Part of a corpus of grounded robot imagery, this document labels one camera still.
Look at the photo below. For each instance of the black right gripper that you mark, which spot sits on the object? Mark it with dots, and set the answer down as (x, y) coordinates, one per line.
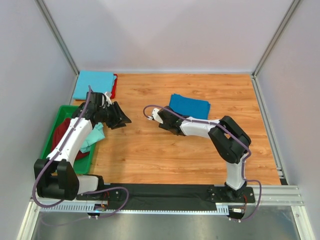
(163, 125)

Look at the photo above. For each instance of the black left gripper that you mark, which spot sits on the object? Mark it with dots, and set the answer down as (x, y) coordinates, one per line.
(119, 118)

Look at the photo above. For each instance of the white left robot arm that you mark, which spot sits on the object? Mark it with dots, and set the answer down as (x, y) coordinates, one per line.
(55, 176)

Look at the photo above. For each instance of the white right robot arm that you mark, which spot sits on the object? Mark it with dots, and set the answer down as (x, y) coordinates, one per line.
(229, 139)

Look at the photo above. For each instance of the mint green t shirt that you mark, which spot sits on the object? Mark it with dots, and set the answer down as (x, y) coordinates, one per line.
(96, 135)

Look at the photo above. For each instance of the folded red t shirt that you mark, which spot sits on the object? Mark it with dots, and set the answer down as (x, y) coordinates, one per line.
(114, 87)

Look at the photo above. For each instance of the folded light blue t shirt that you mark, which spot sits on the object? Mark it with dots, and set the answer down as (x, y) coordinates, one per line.
(92, 83)

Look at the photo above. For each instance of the dark red t shirt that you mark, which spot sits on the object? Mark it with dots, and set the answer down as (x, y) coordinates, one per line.
(59, 133)

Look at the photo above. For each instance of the green plastic bin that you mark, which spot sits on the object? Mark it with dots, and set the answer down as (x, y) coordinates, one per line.
(81, 166)

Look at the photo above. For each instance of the grey slotted cable duct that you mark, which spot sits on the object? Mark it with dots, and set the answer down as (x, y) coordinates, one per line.
(93, 208)

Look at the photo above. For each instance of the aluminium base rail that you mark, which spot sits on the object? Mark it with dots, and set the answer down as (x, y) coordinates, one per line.
(271, 195)

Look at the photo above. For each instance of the left aluminium frame post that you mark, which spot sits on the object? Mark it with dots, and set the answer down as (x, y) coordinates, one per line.
(57, 35)

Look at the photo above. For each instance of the aluminium frame post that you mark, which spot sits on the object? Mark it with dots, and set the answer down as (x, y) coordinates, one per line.
(276, 36)
(57, 35)

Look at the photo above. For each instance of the right aluminium frame post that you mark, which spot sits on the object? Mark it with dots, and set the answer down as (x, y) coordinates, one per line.
(276, 36)

